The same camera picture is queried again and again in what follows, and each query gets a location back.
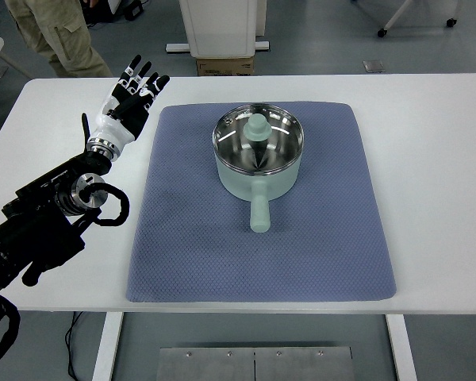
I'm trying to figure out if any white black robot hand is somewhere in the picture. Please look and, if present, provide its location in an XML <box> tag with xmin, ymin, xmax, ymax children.
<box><xmin>87</xmin><ymin>54</ymin><xmax>171</xmax><ymax>150</ymax></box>

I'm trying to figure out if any green pot with handle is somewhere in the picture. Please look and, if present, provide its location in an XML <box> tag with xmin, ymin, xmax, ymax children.
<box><xmin>212</xmin><ymin>102</ymin><xmax>305</xmax><ymax>233</ymax></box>

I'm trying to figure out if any person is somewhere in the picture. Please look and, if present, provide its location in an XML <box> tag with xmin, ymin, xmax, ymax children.
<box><xmin>4</xmin><ymin>0</ymin><xmax>114</xmax><ymax>79</ymax></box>

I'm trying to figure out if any black floor equipment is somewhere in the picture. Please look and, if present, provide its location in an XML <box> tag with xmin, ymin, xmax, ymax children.
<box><xmin>82</xmin><ymin>0</ymin><xmax>118</xmax><ymax>27</ymax></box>

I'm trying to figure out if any small black box device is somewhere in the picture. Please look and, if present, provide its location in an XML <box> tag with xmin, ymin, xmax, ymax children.
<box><xmin>121</xmin><ymin>0</ymin><xmax>146</xmax><ymax>21</ymax></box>

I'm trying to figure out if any brown cardboard box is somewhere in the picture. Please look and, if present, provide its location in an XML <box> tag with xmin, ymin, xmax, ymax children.
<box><xmin>195</xmin><ymin>56</ymin><xmax>255</xmax><ymax>77</ymax></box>

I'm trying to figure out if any glass lid with green knob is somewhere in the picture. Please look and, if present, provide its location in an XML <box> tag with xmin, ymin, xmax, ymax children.
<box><xmin>213</xmin><ymin>102</ymin><xmax>305</xmax><ymax>175</ymax></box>

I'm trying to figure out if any blue textured mat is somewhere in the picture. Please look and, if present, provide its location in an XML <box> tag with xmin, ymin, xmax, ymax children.
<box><xmin>125</xmin><ymin>102</ymin><xmax>397</xmax><ymax>305</ymax></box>

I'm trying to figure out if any white table leg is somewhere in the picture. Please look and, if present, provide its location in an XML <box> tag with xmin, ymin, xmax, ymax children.
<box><xmin>91</xmin><ymin>312</ymin><xmax>125</xmax><ymax>381</ymax></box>
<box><xmin>385</xmin><ymin>314</ymin><xmax>418</xmax><ymax>381</ymax></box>

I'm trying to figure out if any grey metal plate with screws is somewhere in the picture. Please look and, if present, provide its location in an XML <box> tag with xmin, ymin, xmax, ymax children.
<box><xmin>157</xmin><ymin>346</ymin><xmax>356</xmax><ymax>381</ymax></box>

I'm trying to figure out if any white pedestal cabinet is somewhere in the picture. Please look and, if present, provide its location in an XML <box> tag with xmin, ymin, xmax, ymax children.
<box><xmin>165</xmin><ymin>0</ymin><xmax>271</xmax><ymax>60</ymax></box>

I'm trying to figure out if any black floor cable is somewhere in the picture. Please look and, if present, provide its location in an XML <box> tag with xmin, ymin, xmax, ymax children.
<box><xmin>65</xmin><ymin>312</ymin><xmax>84</xmax><ymax>381</ymax></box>

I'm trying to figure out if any white wheeled frame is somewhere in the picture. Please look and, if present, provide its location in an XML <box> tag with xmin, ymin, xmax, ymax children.
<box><xmin>376</xmin><ymin>0</ymin><xmax>459</xmax><ymax>39</ymax></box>

